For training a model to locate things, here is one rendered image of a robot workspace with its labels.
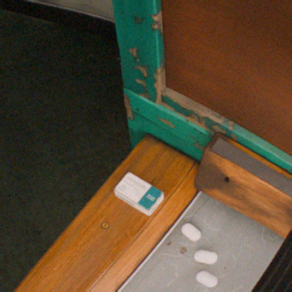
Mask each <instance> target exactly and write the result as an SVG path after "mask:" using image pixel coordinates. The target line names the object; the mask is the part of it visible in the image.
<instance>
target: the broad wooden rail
mask: <svg viewBox="0 0 292 292"><path fill-rule="evenodd" d="M198 167H199V163H198V161H196V160H194V158H193V159H192V157H190V156H189V155H187V154H184V153H183V152H182V151H179V150H177V149H176V148H173V147H171V146H169V145H168V144H166V143H164V142H162V141H161V140H159V139H157V138H155V137H154V136H153V135H150V134H148V133H147V134H146V135H145V136H144V137H143V139H142V140H141V141H140V142H139V143H138V145H136V146H135V147H134V148H133V150H132V151H131V152H130V153H129V154H128V156H127V158H126V159H124V161H123V162H122V163H121V164H120V165H119V167H118V168H117V169H116V170H115V171H114V173H113V174H112V175H111V176H110V177H109V179H108V180H107V181H106V182H105V183H104V184H103V185H102V186H101V187H100V189H99V190H98V191H97V192H96V193H95V195H94V196H93V197H92V198H91V199H90V201H89V202H88V203H87V204H86V205H85V206H84V207H83V208H82V209H81V211H80V212H79V213H78V215H77V216H76V217H75V218H74V220H73V221H72V222H71V223H70V224H69V225H68V226H67V227H66V229H65V230H63V232H62V234H60V236H59V237H58V239H57V240H55V242H54V243H53V244H52V245H51V246H50V248H49V249H48V251H46V253H44V255H43V256H42V258H41V259H40V260H39V261H38V262H37V263H36V264H35V265H34V267H33V268H32V269H31V270H30V271H29V272H28V274H27V275H26V276H25V278H24V279H23V280H22V281H21V283H19V285H18V286H16V288H15V289H14V291H13V292H117V291H118V290H119V289H120V288H122V286H123V284H124V283H125V282H126V281H127V280H128V279H129V278H130V277H131V276H132V275H133V274H134V273H135V271H137V269H138V267H139V266H140V265H141V264H142V263H143V261H145V259H146V258H147V257H148V256H149V255H150V254H151V253H152V252H153V251H154V249H155V248H156V247H157V246H158V244H159V243H160V241H162V239H163V238H164V237H165V236H166V235H167V233H169V231H170V230H171V228H172V227H173V225H174V224H175V223H176V222H177V220H179V218H180V217H181V216H182V214H183V213H184V211H186V210H187V208H188V207H189V206H190V205H191V203H192V202H193V200H194V199H195V197H196V196H197V195H198V194H199V193H200V191H199V190H197V189H195V188H194V186H193V180H194V179H195V175H196V173H197V171H198ZM128 172H130V173H132V174H133V175H135V176H137V177H138V178H139V179H141V180H143V181H145V182H146V183H148V184H149V185H151V186H153V187H154V188H156V189H159V190H160V191H162V192H163V196H164V200H163V201H162V202H161V203H160V204H159V205H158V206H157V208H156V209H155V210H154V212H153V213H152V214H151V215H150V216H148V215H147V214H144V213H142V212H141V211H139V210H138V209H137V208H134V207H133V206H131V205H129V204H127V203H126V202H124V201H123V200H122V199H120V198H118V197H116V194H115V191H114V189H115V188H116V187H117V186H118V184H119V183H120V182H121V181H122V180H123V178H124V176H125V175H126V174H127V173H128Z"/></svg>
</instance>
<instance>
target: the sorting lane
mask: <svg viewBox="0 0 292 292"><path fill-rule="evenodd" d="M185 224H192V225H193V226H194V227H195V228H196V229H198V230H199V231H200V232H201V236H200V238H199V239H198V240H197V241H192V240H190V239H189V238H188V237H187V236H186V235H183V232H182V228H183V225H185ZM284 240H285V238H284V237H282V236H281V235H279V234H277V233H275V232H274V231H273V230H271V229H269V228H267V227H265V226H263V225H262V224H260V223H258V222H257V221H254V220H253V219H251V218H250V217H247V216H246V215H244V214H243V213H242V214H241V213H239V212H238V211H237V210H234V209H232V208H231V207H230V206H226V205H225V204H224V203H222V202H219V201H218V200H217V199H215V198H213V197H211V196H210V195H206V194H205V193H203V192H200V193H199V194H198V195H197V196H196V197H195V199H194V200H193V202H192V203H191V205H190V206H189V207H188V208H187V210H186V211H184V213H183V214H182V216H181V217H180V218H179V220H177V222H176V223H175V224H174V225H173V227H172V228H171V230H170V231H169V233H167V235H166V236H165V237H164V238H163V239H162V241H160V243H159V244H158V246H157V247H156V248H155V249H154V251H153V252H152V253H151V254H150V255H149V256H148V257H147V258H146V259H145V261H143V263H142V264H141V265H140V266H139V267H138V269H137V271H135V273H134V274H133V275H132V276H131V277H130V278H129V279H128V280H127V281H126V282H125V283H124V284H123V286H122V288H120V289H119V290H118V291H117V292H250V291H251V290H252V289H253V287H255V285H256V284H257V282H258V280H259V279H260V277H261V276H262V275H263V273H264V271H265V270H266V268H267V267H268V265H269V263H270V262H271V261H272V259H273V258H274V257H275V254H276V253H277V252H278V250H279V248H280V246H281V244H282V243H283V242H284ZM202 249H203V250H206V251H211V252H215V253H216V254H217V261H216V262H215V263H213V264H211V265H209V264H207V263H203V262H197V261H196V260H195V257H194V254H195V252H197V251H199V250H202ZM203 270H204V271H208V272H209V274H212V275H213V276H215V277H217V283H216V285H215V286H214V287H206V286H205V285H204V284H201V282H198V281H197V278H196V275H197V274H198V273H199V272H200V271H203Z"/></svg>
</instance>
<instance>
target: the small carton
mask: <svg viewBox="0 0 292 292"><path fill-rule="evenodd" d="M114 191H115V194H116V197H118V198H120V199H122V200H123V201H124V202H126V203H127V204H129V205H131V206H133V207H134V208H137V209H138V210H139V211H141V212H142V213H144V214H147V215H148V216H150V215H151V214H152V213H153V212H154V210H155V209H156V208H157V206H158V205H159V204H160V203H161V202H162V201H163V200H164V196H163V192H162V191H160V190H159V189H156V188H154V187H153V186H151V185H149V184H148V183H146V182H145V181H143V180H141V179H139V178H138V177H137V176H135V175H133V174H132V173H130V172H128V173H127V174H126V175H125V176H124V178H123V180H122V181H121V182H120V183H119V184H118V186H117V187H116V188H115V189H114Z"/></svg>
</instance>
